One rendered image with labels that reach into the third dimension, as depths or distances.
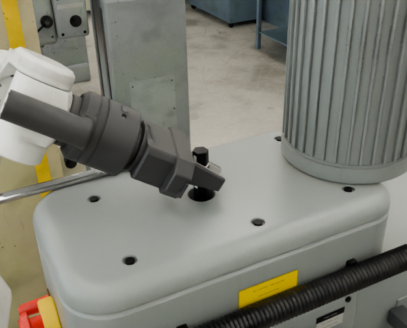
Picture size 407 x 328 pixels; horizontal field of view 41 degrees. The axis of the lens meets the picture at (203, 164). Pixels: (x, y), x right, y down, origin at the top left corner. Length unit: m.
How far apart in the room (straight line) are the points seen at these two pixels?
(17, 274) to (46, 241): 2.22
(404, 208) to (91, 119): 0.58
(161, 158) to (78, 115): 0.11
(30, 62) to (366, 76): 0.40
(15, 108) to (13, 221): 2.15
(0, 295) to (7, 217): 1.66
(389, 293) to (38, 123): 0.62
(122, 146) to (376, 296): 0.49
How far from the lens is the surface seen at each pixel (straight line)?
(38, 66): 0.64
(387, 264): 0.80
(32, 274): 2.94
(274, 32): 7.23
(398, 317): 0.97
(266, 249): 0.68
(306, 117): 0.76
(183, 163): 0.66
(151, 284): 0.62
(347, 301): 0.86
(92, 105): 0.65
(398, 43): 0.72
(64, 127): 0.61
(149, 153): 0.66
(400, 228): 0.94
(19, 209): 2.71
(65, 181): 0.79
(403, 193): 1.03
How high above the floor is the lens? 2.30
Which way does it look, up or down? 30 degrees down
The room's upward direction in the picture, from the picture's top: 1 degrees counter-clockwise
